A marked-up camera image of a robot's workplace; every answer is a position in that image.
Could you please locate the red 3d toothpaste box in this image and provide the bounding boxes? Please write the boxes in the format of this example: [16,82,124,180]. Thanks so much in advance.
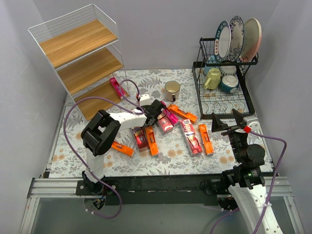
[179,119,202,156]
[157,116,174,134]
[132,127,149,152]

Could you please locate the pink toothpaste box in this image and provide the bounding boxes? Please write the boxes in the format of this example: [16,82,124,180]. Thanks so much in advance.
[110,77,127,100]
[164,106,179,126]

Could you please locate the orange toothpaste box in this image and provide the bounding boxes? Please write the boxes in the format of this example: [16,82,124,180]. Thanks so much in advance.
[111,141,134,158]
[168,104,197,124]
[145,126,159,156]
[198,124,214,155]

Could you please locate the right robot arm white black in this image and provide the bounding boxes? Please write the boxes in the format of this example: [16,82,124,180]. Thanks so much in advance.
[211,109,282,234]

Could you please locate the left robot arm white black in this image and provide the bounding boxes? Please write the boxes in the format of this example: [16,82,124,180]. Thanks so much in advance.
[81,100,165,195]

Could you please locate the orange toothpaste box top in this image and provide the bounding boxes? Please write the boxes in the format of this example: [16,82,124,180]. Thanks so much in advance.
[168,104,197,124]

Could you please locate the teal white bowl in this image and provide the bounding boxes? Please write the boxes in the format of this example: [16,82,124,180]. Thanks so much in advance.
[219,75,239,94]

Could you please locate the floral table mat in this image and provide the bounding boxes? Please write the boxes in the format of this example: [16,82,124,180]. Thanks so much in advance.
[49,69,236,178]

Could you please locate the white blue patterned bowl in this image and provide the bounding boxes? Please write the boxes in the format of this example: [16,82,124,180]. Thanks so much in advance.
[219,65,236,77]

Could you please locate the yellow green mug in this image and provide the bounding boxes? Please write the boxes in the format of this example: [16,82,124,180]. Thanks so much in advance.
[203,67,221,90]

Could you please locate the light blue cup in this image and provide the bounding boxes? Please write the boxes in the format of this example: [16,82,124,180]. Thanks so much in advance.
[204,55,217,75]

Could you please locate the white plate blue rim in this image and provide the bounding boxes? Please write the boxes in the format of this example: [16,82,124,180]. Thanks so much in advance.
[214,20,231,63]

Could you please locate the cream pink plate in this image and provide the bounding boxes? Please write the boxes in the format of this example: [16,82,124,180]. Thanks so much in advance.
[240,18,262,62]

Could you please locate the blue floral plate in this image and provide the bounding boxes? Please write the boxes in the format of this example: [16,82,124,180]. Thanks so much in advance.
[229,16,245,61]

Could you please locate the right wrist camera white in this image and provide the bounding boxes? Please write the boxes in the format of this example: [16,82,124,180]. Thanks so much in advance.
[243,116,260,133]

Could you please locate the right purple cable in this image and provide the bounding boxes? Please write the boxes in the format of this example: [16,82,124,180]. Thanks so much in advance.
[209,130,287,234]

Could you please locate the purple cable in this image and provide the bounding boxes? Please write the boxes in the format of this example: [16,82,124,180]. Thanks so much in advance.
[209,130,287,234]
[63,79,146,218]

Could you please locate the cream mug black handle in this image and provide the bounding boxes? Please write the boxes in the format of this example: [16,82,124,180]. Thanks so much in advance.
[164,80,181,102]

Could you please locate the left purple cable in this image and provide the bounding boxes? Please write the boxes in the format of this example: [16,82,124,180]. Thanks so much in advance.
[63,79,146,218]

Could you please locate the black wire dish rack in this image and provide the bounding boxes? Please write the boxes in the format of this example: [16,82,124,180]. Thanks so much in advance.
[192,38,258,119]

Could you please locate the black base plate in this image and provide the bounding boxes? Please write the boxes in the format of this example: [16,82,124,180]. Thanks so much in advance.
[75,174,239,207]

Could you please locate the aluminium frame rail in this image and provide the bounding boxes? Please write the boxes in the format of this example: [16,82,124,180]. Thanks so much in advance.
[19,177,305,234]

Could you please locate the white wire wooden shelf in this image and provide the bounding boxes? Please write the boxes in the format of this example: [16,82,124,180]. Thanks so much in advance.
[28,4,127,120]

